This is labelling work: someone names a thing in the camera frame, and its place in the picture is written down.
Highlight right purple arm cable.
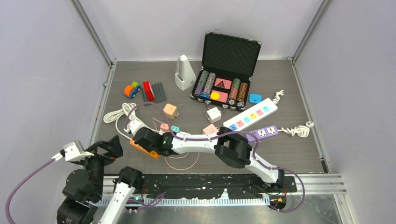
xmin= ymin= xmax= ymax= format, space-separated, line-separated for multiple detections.
xmin=125 ymin=102 xmax=306 ymax=213

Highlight pink charger plug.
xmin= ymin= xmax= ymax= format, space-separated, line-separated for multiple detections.
xmin=160 ymin=123 xmax=170 ymax=133

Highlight pink cube socket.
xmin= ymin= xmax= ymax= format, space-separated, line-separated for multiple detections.
xmin=202 ymin=124 xmax=219 ymax=134

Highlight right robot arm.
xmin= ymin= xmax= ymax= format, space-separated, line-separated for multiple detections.
xmin=133 ymin=127 xmax=285 ymax=192

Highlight teal plug adapter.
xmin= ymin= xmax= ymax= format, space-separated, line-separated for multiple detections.
xmin=171 ymin=126 xmax=180 ymax=133

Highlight red toy brick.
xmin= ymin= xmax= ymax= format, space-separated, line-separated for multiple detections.
xmin=143 ymin=81 xmax=156 ymax=102

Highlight grey building baseplate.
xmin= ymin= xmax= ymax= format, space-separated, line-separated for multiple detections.
xmin=142 ymin=81 xmax=167 ymax=103

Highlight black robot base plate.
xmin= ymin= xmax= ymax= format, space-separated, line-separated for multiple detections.
xmin=136 ymin=173 xmax=297 ymax=199

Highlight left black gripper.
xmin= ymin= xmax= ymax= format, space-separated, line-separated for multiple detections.
xmin=75 ymin=133 xmax=122 ymax=197

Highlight white metronome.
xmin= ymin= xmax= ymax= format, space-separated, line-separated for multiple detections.
xmin=174 ymin=55 xmax=196 ymax=91

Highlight toy car blocks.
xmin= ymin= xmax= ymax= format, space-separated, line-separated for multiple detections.
xmin=124 ymin=81 xmax=141 ymax=99

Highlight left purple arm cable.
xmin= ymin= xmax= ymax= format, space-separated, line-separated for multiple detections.
xmin=5 ymin=158 xmax=56 ymax=224

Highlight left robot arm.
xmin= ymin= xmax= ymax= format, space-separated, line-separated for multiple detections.
xmin=57 ymin=135 xmax=144 ymax=224

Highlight purple power strip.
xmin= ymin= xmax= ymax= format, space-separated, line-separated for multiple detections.
xmin=249 ymin=126 xmax=279 ymax=142

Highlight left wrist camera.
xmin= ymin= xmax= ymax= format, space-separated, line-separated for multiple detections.
xmin=51 ymin=140 xmax=94 ymax=162

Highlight white cube socket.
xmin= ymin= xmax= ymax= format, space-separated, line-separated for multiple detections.
xmin=206 ymin=107 xmax=222 ymax=123

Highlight white cord bundle right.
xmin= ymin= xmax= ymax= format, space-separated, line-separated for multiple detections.
xmin=272 ymin=90 xmax=315 ymax=138

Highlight black poker chip case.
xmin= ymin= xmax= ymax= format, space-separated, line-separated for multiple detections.
xmin=190 ymin=32 xmax=262 ymax=112

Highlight blue small charger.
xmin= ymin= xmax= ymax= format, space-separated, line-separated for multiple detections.
xmin=249 ymin=93 xmax=262 ymax=104

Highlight white coiled power cord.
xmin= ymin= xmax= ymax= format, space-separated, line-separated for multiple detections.
xmin=103 ymin=103 xmax=140 ymax=141

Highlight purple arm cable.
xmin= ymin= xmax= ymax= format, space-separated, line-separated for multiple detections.
xmin=5 ymin=158 xmax=56 ymax=224
xmin=125 ymin=102 xmax=306 ymax=213

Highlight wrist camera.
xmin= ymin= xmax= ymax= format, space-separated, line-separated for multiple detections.
xmin=124 ymin=120 xmax=144 ymax=135
xmin=51 ymin=140 xmax=94 ymax=162

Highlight orange cube socket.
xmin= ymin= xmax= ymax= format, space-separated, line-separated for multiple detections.
xmin=163 ymin=103 xmax=179 ymax=119

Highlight pink usb cable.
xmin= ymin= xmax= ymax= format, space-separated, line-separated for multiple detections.
xmin=151 ymin=117 xmax=200 ymax=171

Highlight white colourful power strip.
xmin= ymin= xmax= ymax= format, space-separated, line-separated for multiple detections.
xmin=223 ymin=98 xmax=278 ymax=131

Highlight orange power strip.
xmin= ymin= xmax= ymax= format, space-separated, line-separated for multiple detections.
xmin=129 ymin=139 xmax=160 ymax=159

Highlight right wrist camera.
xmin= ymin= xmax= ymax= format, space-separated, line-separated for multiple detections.
xmin=124 ymin=120 xmax=144 ymax=135

